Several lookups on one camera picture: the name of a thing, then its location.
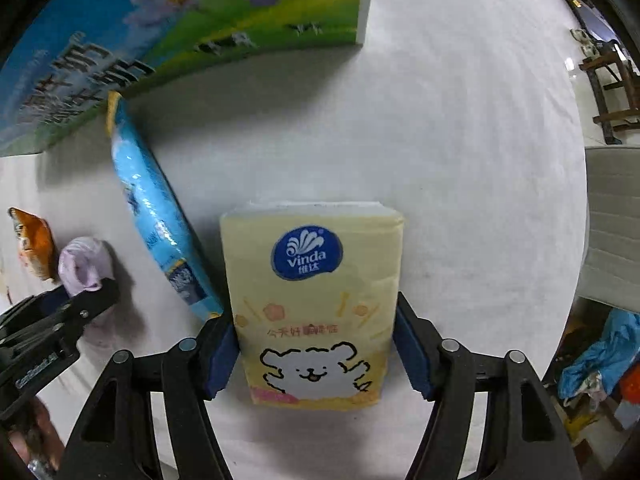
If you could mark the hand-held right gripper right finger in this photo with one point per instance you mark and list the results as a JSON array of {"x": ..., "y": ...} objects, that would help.
[{"x": 412, "y": 355}]

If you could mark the blue cloth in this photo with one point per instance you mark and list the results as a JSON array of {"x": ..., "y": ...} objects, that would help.
[{"x": 597, "y": 355}]

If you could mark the lilac cloth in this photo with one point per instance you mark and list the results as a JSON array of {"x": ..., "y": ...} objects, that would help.
[{"x": 84, "y": 266}]

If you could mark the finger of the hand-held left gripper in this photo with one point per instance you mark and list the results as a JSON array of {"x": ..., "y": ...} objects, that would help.
[{"x": 75, "y": 312}]

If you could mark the dark wooden chair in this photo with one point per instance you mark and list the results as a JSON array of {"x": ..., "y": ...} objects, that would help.
[{"x": 607, "y": 90}]

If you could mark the person's left hand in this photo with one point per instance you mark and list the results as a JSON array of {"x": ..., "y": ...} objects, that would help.
[{"x": 35, "y": 435}]

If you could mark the blue tissue pack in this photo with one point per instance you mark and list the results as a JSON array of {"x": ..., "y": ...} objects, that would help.
[{"x": 155, "y": 220}]

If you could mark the yellow tissue pack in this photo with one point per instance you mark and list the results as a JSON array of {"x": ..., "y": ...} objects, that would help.
[{"x": 310, "y": 310}]

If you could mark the flower printed carton box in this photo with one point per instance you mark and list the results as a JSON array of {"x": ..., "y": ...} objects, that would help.
[{"x": 165, "y": 35}]

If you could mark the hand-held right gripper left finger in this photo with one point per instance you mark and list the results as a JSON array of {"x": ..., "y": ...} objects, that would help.
[{"x": 220, "y": 355}]

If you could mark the orange snack packet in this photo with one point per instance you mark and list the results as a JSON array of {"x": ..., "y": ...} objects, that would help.
[{"x": 35, "y": 247}]

